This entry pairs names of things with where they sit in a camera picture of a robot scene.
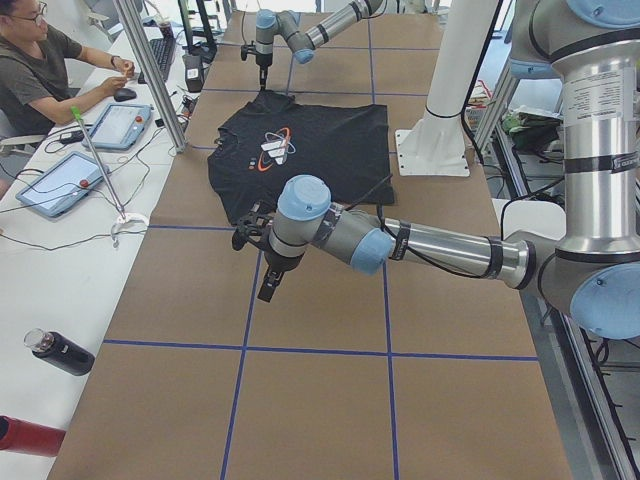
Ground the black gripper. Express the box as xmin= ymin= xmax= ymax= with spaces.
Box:
xmin=256 ymin=52 xmax=272 ymax=91
xmin=257 ymin=250 xmax=303 ymax=302

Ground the black printed t-shirt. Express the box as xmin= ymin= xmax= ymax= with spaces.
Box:
xmin=208 ymin=90 xmax=395 ymax=223

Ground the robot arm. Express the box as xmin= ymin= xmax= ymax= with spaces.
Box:
xmin=256 ymin=1 xmax=639 ymax=339
xmin=241 ymin=0 xmax=383 ymax=91

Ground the black power adapter box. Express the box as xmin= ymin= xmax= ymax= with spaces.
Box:
xmin=182 ymin=54 xmax=204 ymax=93

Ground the black keyboard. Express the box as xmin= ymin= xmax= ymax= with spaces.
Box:
xmin=148 ymin=38 xmax=176 ymax=82

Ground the black computer mouse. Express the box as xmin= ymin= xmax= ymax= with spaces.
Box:
xmin=113 ymin=88 xmax=137 ymax=102

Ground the far blue teach pendant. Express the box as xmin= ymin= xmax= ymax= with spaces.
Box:
xmin=88 ymin=103 xmax=153 ymax=151

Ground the blue teach pendant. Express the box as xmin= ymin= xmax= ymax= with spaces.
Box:
xmin=15 ymin=152 xmax=103 ymax=218
xmin=88 ymin=103 xmax=153 ymax=151

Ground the metal rod with green tip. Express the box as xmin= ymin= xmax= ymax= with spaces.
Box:
xmin=70 ymin=106 xmax=149 ymax=248

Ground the near blue teach pendant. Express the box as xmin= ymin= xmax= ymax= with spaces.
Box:
xmin=15 ymin=152 xmax=103 ymax=218

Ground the seated person in grey shirt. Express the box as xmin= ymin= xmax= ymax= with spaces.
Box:
xmin=1 ymin=1 xmax=135 ymax=135

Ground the black water bottle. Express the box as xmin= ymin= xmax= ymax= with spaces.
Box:
xmin=23 ymin=328 xmax=95 ymax=376

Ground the red cylinder bottle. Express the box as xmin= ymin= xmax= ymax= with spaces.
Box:
xmin=0 ymin=415 xmax=66 ymax=457

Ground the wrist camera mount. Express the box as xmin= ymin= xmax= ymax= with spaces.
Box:
xmin=231 ymin=201 xmax=274 ymax=251
xmin=240 ymin=43 xmax=256 ymax=61

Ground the aluminium frame post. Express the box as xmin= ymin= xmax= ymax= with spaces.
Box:
xmin=113 ymin=0 xmax=187 ymax=153

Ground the black braided left cable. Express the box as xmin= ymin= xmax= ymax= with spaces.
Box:
xmin=344 ymin=173 xmax=494 ymax=279

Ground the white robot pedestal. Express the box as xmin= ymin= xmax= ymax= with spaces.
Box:
xmin=396 ymin=0 xmax=501 ymax=177

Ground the aluminium side frame rail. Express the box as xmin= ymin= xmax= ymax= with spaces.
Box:
xmin=475 ymin=67 xmax=639 ymax=479

